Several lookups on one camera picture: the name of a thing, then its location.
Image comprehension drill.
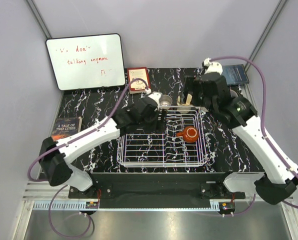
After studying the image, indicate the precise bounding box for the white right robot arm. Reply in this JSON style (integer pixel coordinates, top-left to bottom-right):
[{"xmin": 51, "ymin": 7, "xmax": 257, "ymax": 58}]
[{"xmin": 180, "ymin": 72, "xmax": 298, "ymax": 205}]

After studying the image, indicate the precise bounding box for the white dry-erase board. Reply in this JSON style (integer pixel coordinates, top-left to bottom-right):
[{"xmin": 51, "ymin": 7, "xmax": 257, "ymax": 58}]
[{"xmin": 45, "ymin": 33, "xmax": 126, "ymax": 91}]

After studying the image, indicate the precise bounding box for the orange ceramic mug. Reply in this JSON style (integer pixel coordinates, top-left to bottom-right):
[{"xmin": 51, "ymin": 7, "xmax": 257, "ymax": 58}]
[{"xmin": 176, "ymin": 126, "xmax": 199, "ymax": 143}]

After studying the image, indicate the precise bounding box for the red and white book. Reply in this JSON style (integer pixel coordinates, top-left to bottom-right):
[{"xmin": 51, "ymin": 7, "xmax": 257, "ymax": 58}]
[{"xmin": 127, "ymin": 67, "xmax": 150, "ymax": 94}]

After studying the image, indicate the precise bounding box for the grey slotted cable duct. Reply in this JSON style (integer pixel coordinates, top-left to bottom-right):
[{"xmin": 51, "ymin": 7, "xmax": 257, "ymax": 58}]
[{"xmin": 33, "ymin": 200, "xmax": 236, "ymax": 212}]

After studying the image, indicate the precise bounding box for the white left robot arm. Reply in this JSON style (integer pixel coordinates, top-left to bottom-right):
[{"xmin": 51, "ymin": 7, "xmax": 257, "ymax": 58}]
[{"xmin": 38, "ymin": 92, "xmax": 163, "ymax": 198}]

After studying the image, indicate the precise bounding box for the dark blue book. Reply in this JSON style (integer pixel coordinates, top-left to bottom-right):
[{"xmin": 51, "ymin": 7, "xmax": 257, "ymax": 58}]
[{"xmin": 222, "ymin": 64, "xmax": 250, "ymax": 86}]

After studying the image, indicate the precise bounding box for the brown and cream cup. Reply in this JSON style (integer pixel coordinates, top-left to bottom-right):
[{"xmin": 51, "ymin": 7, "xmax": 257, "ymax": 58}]
[{"xmin": 159, "ymin": 94, "xmax": 172, "ymax": 107}]

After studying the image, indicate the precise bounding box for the pink iridescent mug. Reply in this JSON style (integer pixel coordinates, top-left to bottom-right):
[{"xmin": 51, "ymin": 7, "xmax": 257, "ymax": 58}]
[{"xmin": 230, "ymin": 89, "xmax": 239, "ymax": 98}]

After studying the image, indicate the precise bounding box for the Tale of Two Cities book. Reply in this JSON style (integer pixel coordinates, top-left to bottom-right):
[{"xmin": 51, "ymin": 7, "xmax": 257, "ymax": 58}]
[{"xmin": 51, "ymin": 116, "xmax": 82, "ymax": 142}]

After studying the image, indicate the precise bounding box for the cream ribbed mug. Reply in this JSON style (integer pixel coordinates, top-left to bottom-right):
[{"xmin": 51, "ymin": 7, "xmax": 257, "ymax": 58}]
[{"xmin": 176, "ymin": 93, "xmax": 192, "ymax": 114}]

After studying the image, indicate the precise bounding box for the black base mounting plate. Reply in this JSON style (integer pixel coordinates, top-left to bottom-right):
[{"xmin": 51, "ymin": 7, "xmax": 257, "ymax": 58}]
[{"xmin": 68, "ymin": 172, "xmax": 246, "ymax": 207}]

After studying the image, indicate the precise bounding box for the white wire dish rack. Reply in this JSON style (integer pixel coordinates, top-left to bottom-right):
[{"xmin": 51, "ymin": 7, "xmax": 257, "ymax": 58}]
[{"xmin": 117, "ymin": 106, "xmax": 207, "ymax": 168}]

